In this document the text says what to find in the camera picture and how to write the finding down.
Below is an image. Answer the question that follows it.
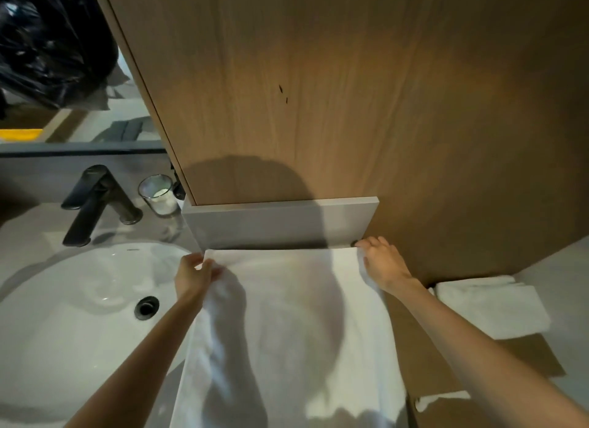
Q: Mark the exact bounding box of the glass jar with cotton pads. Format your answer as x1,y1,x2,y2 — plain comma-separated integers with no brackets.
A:
137,174,181,218

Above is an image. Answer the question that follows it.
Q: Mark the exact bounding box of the person's right hand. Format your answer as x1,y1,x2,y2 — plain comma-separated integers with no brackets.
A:
352,235,415,297

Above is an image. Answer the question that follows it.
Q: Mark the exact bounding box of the black sink drain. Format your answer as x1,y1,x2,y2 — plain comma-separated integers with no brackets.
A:
134,296,161,322

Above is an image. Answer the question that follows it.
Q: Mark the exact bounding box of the black faucet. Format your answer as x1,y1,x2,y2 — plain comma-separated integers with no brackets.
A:
60,164,144,248

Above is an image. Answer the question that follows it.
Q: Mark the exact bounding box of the wooden back panel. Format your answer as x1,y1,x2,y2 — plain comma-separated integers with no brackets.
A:
90,0,589,288

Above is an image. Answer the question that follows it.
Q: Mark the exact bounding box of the white oval sink basin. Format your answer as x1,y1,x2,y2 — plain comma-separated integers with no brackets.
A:
0,242,206,422

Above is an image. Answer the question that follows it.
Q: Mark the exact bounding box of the wall mirror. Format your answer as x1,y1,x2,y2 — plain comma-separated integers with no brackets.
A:
0,0,169,157

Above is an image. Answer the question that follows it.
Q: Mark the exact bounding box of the grey stone backsplash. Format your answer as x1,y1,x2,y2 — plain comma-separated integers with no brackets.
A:
182,196,380,251

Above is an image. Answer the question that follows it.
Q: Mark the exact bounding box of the large white towel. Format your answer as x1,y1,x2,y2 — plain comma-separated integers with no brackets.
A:
170,248,408,428

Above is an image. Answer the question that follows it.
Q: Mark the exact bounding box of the person's left forearm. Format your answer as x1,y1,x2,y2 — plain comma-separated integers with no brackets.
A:
64,289,208,428

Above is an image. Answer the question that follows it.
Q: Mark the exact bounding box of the person's right forearm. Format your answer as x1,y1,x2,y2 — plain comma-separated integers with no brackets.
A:
384,275,589,428

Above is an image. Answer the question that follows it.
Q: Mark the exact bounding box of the person's left hand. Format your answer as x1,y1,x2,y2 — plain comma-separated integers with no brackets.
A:
174,251,226,304

